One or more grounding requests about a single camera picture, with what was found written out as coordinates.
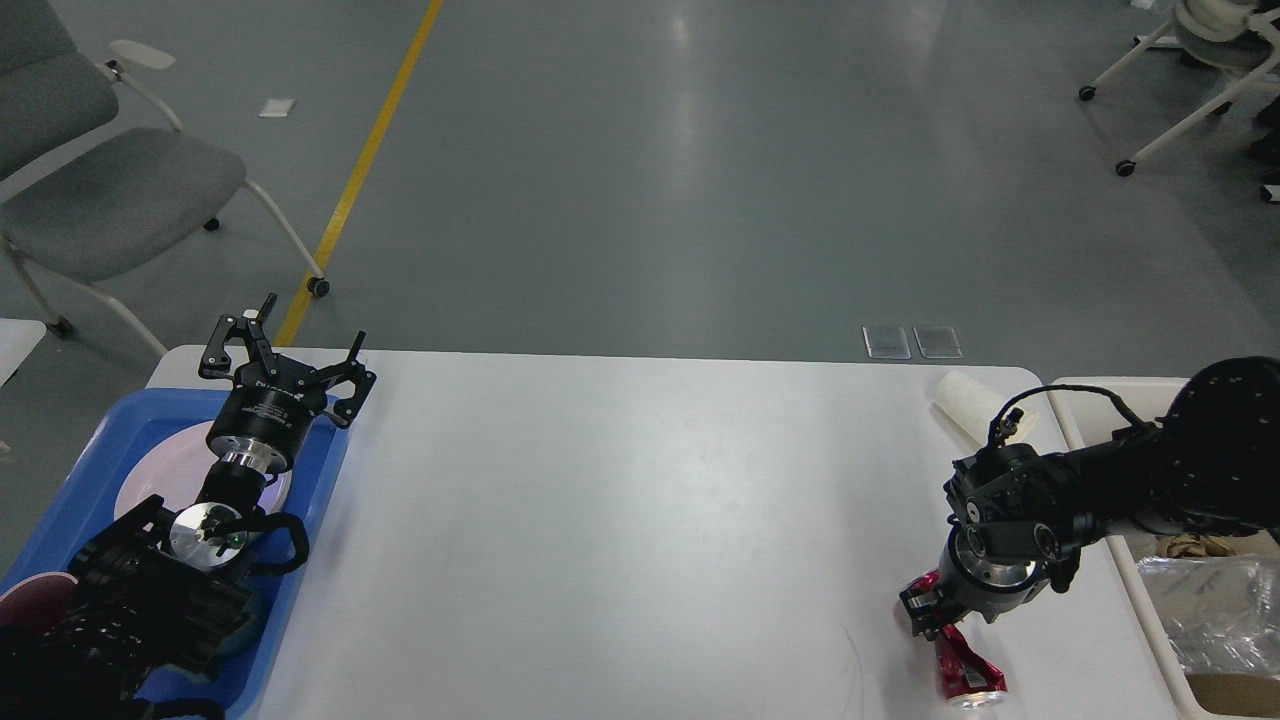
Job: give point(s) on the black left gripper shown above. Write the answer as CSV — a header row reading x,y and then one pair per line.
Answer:
x,y
262,420

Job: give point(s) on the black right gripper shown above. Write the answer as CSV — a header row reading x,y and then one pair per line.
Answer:
x,y
967,583

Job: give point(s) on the crushed red can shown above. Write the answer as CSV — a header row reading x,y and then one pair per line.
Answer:
x,y
967,680

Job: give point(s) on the pink plate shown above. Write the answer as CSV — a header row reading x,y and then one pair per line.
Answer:
x,y
176,470

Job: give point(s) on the aluminium foil tray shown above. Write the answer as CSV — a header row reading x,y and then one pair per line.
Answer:
x,y
1221,615

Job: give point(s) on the brown paper bag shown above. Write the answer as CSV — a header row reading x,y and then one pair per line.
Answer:
x,y
1236,694

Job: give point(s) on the brown paper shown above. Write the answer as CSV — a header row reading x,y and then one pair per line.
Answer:
x,y
1196,546

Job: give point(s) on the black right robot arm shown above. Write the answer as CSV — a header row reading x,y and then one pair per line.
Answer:
x,y
1020,520

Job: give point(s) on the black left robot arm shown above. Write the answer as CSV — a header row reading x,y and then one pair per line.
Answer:
x,y
160,587

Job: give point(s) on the white foam container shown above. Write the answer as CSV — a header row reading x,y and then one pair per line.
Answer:
x,y
963,407

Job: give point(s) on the white paper scrap on floor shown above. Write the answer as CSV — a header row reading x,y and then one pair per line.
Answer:
x,y
277,107

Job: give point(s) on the white table corner at left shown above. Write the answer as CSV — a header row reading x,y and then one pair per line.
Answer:
x,y
19,338

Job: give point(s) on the clear floor socket cover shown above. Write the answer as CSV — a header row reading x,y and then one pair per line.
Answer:
x,y
938,342
887,342

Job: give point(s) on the grey office chair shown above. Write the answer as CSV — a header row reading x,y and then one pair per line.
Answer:
x,y
121,203

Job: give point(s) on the pink ribbed mug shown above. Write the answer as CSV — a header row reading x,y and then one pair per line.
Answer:
x,y
39,602

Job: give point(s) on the person in black tracksuit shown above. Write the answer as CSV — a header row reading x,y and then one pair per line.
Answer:
x,y
1265,150

